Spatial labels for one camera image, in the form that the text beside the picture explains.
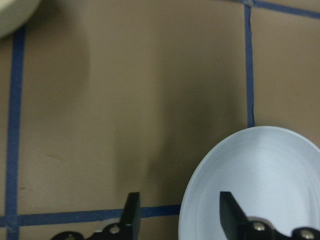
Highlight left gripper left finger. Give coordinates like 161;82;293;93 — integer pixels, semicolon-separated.
51;191;141;240

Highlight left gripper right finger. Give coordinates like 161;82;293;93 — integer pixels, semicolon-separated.
219;191;320;240

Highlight blue plate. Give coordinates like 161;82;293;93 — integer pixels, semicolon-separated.
178;126;320;240

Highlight white bowl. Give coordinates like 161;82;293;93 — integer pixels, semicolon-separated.
0;0;41;39

